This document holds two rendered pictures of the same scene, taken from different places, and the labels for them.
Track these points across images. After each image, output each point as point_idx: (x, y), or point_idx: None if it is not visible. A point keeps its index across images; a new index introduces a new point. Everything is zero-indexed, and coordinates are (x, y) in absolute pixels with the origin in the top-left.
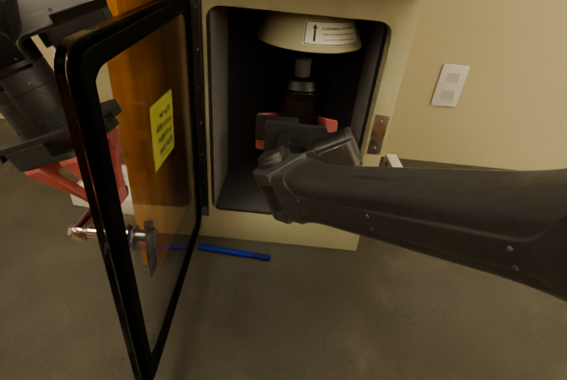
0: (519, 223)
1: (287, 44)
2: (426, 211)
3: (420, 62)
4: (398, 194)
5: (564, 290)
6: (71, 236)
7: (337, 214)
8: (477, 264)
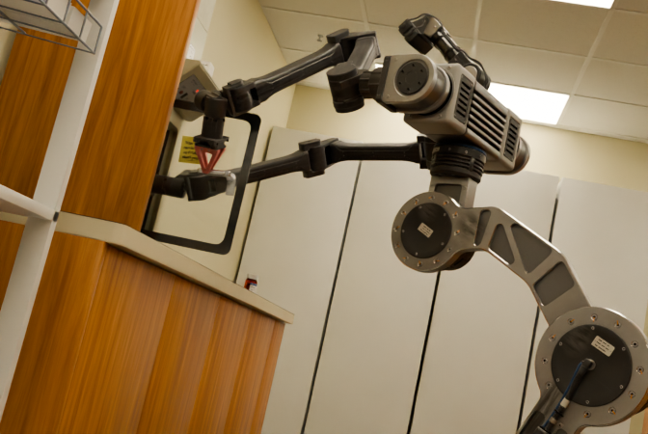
0: (297, 157)
1: None
2: (281, 162)
3: None
4: (272, 162)
5: (303, 167)
6: (228, 175)
7: (251, 176)
8: (289, 171)
